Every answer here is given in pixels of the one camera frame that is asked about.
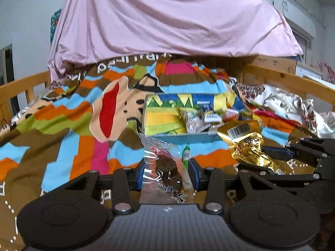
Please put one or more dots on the green tube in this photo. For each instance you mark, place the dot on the green tube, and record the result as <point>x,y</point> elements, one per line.
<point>186,154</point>

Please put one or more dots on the floral satin cloth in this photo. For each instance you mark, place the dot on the floral satin cloth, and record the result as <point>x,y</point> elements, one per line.
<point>282,99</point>

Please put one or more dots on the colourful lined metal tray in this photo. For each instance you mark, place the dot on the colourful lined metal tray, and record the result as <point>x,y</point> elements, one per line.
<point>159,117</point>

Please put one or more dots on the orange packet with green label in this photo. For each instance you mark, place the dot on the orange packet with green label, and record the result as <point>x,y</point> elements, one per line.
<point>231,113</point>

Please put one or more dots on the white snack packet with barcode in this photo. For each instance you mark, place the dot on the white snack packet with barcode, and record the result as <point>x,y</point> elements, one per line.
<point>195,124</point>

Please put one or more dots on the teal wall hanging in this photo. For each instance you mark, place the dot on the teal wall hanging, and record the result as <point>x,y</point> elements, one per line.
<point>55,23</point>

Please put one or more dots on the clear packet with dark snack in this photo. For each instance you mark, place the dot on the clear packet with dark snack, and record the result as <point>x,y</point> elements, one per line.
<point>167,167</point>

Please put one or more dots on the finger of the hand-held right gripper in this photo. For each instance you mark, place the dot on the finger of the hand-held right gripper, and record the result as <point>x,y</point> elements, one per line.
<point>293,177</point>
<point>277,153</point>

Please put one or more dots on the pink bed sheet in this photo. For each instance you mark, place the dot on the pink bed sheet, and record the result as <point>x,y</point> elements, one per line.
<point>170,18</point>

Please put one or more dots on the white air conditioner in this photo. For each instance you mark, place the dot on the white air conditioner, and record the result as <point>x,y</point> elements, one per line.
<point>295,13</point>

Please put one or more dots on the dark door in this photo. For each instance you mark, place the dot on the dark door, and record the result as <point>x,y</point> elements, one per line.
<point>6,62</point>

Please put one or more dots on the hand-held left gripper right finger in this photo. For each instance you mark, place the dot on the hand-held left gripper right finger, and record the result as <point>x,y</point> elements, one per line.
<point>195,174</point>

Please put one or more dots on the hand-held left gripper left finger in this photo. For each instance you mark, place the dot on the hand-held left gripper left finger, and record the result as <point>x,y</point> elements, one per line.
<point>140,174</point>

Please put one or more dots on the printed colourful blanket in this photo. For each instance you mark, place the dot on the printed colourful blanket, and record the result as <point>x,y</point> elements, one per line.
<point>65,141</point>

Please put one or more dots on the gold snack packet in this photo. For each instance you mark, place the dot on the gold snack packet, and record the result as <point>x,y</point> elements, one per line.
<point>248,146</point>

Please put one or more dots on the white cabinet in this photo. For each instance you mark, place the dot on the white cabinet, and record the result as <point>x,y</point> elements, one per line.
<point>308,71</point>

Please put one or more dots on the wooden bed frame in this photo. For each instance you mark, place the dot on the wooden bed frame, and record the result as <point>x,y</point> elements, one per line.
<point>274,74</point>

